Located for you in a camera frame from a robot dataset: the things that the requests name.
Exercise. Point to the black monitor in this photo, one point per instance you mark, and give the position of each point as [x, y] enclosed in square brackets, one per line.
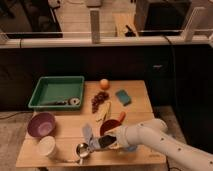
[161, 17]

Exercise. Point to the orange fruit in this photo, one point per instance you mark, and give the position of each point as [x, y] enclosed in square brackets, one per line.
[104, 84]

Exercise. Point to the red bowl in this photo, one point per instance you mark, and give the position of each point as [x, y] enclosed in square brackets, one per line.
[108, 125]

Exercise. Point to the purple bowl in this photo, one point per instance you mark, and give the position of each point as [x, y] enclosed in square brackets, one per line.
[41, 125]

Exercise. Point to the blue cup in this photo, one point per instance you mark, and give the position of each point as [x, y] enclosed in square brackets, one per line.
[130, 148]

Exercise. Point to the yellow banana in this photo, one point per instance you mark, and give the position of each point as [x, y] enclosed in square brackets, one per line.
[104, 113]

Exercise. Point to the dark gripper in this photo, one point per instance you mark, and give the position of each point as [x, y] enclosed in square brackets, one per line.
[106, 141]

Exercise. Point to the white vertical post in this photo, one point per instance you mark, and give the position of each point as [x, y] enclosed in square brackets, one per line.
[95, 25]

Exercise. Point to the green plastic tray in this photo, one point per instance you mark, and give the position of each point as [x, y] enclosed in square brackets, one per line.
[57, 88]

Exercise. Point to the white cup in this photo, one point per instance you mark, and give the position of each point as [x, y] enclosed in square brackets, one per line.
[47, 147]

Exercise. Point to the orange carrot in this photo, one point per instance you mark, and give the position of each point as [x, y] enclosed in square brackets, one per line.
[122, 116]

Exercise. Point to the tape roll in tray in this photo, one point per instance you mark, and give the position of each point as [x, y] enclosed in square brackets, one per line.
[74, 101]

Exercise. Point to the blue grey cloth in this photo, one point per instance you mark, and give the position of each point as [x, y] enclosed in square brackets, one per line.
[90, 139]

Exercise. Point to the dark tool in tray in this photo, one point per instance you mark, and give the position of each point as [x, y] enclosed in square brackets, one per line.
[56, 103]

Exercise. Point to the white angled post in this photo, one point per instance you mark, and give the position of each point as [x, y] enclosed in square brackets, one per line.
[194, 20]

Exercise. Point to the bunch of dark grapes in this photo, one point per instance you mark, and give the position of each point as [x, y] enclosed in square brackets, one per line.
[98, 99]

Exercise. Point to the teal sponge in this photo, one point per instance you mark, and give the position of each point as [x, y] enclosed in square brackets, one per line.
[123, 97]

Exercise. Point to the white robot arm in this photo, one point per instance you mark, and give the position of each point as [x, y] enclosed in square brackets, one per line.
[152, 133]

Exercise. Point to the metal measuring scoop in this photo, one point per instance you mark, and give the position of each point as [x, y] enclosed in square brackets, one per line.
[83, 152]

